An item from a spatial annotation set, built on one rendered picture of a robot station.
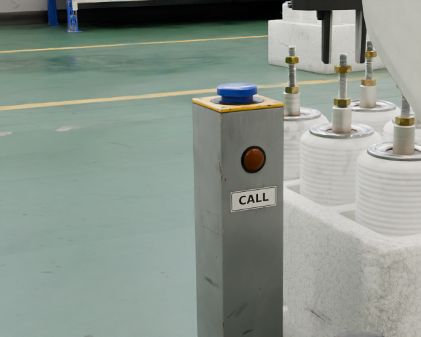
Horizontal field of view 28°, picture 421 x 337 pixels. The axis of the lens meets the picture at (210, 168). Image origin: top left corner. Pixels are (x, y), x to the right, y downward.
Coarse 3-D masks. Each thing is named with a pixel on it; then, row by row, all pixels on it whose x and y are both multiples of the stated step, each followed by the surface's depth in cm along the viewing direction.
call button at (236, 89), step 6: (222, 84) 83; (228, 84) 83; (234, 84) 83; (240, 84) 83; (246, 84) 83; (252, 84) 83; (222, 90) 82; (228, 90) 81; (234, 90) 81; (240, 90) 81; (246, 90) 81; (252, 90) 82; (222, 96) 82; (228, 96) 81; (234, 96) 81; (240, 96) 81; (246, 96) 82; (252, 96) 82; (234, 102) 82; (240, 102) 82
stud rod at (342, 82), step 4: (340, 56) 96; (344, 56) 96; (340, 60) 96; (344, 60) 96; (340, 64) 96; (344, 64) 96; (340, 76) 96; (344, 76) 96; (340, 80) 96; (344, 80) 96; (340, 84) 96; (344, 84) 96; (340, 88) 97; (344, 88) 97; (340, 92) 97; (344, 92) 97; (340, 96) 97; (344, 96) 97
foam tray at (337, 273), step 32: (288, 192) 100; (288, 224) 97; (320, 224) 90; (352, 224) 87; (288, 256) 98; (320, 256) 91; (352, 256) 85; (384, 256) 80; (416, 256) 82; (288, 288) 98; (320, 288) 92; (352, 288) 86; (384, 288) 81; (416, 288) 82; (288, 320) 99; (320, 320) 92; (352, 320) 86; (384, 320) 82; (416, 320) 83
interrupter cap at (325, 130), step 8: (312, 128) 98; (320, 128) 99; (328, 128) 99; (352, 128) 99; (360, 128) 99; (368, 128) 98; (320, 136) 96; (328, 136) 95; (336, 136) 95; (344, 136) 94; (352, 136) 95; (360, 136) 95
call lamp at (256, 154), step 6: (252, 150) 81; (258, 150) 81; (246, 156) 81; (252, 156) 81; (258, 156) 81; (246, 162) 81; (252, 162) 81; (258, 162) 81; (252, 168) 81; (258, 168) 82
